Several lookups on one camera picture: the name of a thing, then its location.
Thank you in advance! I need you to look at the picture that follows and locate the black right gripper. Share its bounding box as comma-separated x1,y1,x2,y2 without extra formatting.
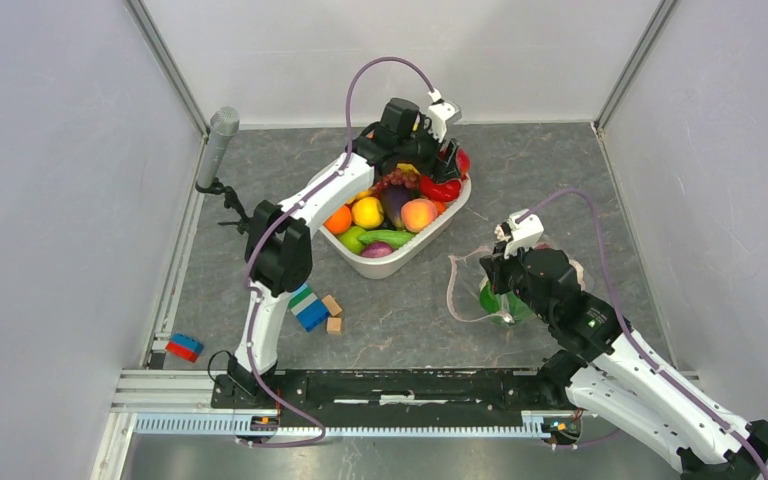
479,237,554,324

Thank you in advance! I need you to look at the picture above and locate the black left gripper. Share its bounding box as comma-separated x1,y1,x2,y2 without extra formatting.
397,117,461,186

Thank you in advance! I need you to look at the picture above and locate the red pomegranate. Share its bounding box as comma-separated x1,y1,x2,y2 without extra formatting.
455,148,471,179

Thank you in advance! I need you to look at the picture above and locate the green leafy bok choy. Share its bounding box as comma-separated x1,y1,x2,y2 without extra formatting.
479,282,533,327

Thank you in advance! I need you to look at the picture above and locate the clear zip top bag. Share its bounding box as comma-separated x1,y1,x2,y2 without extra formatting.
446,246,587,327

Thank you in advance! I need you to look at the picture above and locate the yellow pink peach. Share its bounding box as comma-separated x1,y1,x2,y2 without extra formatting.
400,198,439,233

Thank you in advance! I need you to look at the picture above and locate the white plastic basket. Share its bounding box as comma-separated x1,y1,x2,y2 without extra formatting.
319,176,473,280

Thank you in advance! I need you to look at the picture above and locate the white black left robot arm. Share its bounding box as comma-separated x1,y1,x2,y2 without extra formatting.
227,96,462,408

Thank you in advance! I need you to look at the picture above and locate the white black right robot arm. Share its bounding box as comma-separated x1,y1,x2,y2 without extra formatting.
479,248,768,479

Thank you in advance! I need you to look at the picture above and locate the red bell pepper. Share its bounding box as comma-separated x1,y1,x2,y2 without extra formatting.
419,175,462,203

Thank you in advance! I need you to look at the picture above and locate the small orange pepper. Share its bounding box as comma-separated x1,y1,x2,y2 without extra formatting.
431,200,447,216

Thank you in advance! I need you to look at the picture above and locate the purple grapes bunch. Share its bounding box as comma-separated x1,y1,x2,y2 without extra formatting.
373,168,421,193

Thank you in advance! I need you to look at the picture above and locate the dark purple eggplant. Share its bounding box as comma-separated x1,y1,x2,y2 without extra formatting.
379,185,415,229

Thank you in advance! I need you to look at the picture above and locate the green cucumber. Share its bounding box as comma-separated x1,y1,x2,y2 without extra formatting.
358,229,415,250

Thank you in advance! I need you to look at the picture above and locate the purple onion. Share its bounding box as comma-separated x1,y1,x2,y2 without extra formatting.
360,242,395,259

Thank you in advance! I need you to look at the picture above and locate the small orange tangerine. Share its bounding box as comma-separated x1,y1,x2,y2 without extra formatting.
323,205,353,236

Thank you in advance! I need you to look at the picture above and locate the green apple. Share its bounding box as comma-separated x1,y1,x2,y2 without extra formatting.
337,225,366,256

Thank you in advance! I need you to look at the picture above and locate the tan wooden block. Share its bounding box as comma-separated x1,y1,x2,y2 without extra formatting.
326,317,344,335
321,295,343,318

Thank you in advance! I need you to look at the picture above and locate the blue striped block stack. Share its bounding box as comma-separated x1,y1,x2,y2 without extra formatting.
288,284,330,332

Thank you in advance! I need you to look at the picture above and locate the grey microphone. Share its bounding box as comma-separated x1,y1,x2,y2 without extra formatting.
195,106,240,192

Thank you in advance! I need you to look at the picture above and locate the red and blue block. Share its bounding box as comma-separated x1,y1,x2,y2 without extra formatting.
165,332,204,363

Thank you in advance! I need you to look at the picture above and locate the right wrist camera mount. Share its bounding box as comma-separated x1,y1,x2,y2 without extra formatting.
493,209,544,258

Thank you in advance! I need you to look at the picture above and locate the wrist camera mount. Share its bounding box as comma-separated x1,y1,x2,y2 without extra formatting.
493,209,544,258
424,89,462,143

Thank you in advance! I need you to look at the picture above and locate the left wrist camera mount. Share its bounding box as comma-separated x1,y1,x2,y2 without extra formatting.
424,89,462,143

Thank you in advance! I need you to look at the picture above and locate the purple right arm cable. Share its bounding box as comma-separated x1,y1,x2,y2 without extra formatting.
516,187,768,480

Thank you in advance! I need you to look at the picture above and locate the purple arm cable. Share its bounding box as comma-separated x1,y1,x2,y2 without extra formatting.
241,56,438,450
516,187,768,480

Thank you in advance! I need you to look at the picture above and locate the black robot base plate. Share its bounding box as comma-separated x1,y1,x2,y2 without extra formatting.
211,368,573,430

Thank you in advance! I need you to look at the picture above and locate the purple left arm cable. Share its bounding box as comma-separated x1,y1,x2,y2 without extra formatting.
241,56,438,450

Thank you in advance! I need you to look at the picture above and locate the aluminium frame rail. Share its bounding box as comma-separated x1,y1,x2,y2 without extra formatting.
89,368,703,480

